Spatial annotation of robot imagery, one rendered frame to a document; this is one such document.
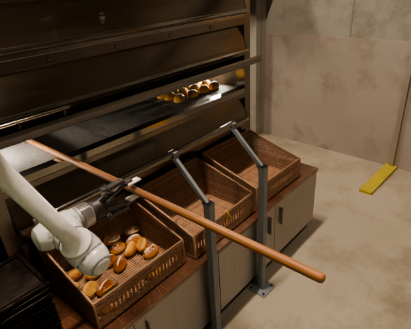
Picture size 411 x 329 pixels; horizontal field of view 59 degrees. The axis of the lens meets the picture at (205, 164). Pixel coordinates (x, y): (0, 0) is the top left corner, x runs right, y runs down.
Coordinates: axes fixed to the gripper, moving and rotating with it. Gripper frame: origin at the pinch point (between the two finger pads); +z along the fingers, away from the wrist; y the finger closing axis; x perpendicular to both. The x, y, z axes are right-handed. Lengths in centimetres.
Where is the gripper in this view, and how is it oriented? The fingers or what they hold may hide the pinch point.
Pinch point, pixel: (134, 188)
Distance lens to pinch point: 148.5
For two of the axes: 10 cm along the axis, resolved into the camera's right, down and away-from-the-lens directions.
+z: 6.6, -3.8, 6.6
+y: 0.6, 8.9, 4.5
